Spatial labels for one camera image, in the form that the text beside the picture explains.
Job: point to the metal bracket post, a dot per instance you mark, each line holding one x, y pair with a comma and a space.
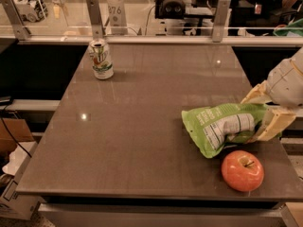
220, 20
95, 19
20, 31

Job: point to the person in background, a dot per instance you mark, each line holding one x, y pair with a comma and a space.
252, 0

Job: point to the right metal bracket post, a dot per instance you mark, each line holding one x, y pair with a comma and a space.
220, 20

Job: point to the numbered white post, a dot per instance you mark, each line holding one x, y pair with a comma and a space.
117, 17

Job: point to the white cardboard box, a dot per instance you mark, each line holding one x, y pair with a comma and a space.
12, 203

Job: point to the white green soda can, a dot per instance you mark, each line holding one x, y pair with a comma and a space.
102, 64

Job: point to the metal rail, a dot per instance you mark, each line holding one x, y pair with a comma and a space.
267, 41

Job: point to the green rice chip bag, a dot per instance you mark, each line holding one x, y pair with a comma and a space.
214, 128

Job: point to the brown cardboard box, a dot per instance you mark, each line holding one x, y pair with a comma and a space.
12, 132

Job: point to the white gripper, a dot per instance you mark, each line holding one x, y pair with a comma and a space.
283, 83

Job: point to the black camera device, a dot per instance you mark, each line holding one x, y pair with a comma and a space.
169, 9

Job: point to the left metal bracket post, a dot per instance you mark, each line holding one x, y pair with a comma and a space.
20, 31

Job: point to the red apple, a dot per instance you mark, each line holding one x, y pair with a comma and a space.
242, 171

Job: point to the middle metal bracket post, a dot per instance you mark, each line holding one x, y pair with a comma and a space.
95, 19

